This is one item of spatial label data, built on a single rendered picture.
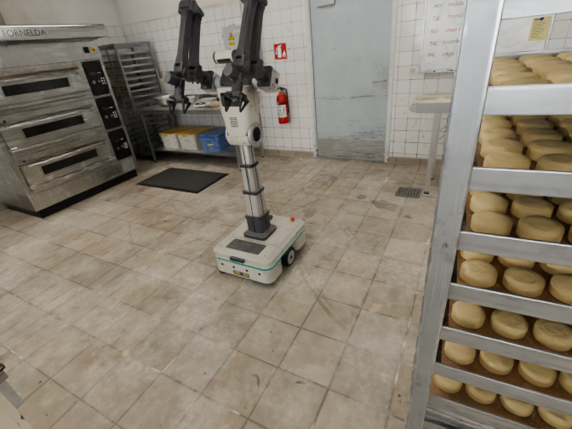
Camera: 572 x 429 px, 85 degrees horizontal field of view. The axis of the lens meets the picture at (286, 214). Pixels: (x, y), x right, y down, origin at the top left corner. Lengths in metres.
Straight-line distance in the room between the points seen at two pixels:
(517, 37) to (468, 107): 3.83
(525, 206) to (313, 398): 1.48
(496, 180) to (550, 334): 0.29
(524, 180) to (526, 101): 0.09
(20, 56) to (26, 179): 1.32
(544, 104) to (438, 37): 3.80
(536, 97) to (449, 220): 0.15
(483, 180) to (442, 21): 3.80
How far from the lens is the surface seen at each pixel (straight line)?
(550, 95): 0.43
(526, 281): 0.58
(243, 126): 2.13
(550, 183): 0.46
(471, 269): 0.57
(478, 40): 0.38
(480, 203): 0.57
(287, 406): 1.83
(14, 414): 1.31
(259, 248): 2.37
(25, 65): 4.76
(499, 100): 0.42
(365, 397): 1.85
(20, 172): 4.66
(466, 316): 0.63
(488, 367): 0.70
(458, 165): 0.41
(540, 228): 0.53
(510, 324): 0.64
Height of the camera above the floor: 1.58
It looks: 29 degrees down
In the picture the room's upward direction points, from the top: 7 degrees counter-clockwise
